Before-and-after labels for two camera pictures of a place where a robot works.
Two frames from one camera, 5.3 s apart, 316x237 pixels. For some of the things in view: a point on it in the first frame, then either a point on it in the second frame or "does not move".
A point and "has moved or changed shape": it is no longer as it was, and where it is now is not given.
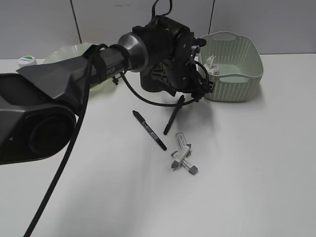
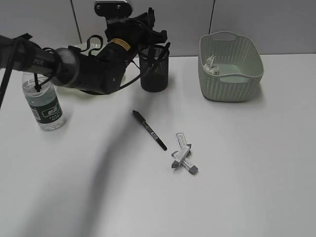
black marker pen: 178,107 has moved or changed shape
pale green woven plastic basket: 239,62 does not move
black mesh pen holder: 155,78 does not move
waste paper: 211,68 does not move
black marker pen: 149,129 does not move
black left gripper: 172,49 to 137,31
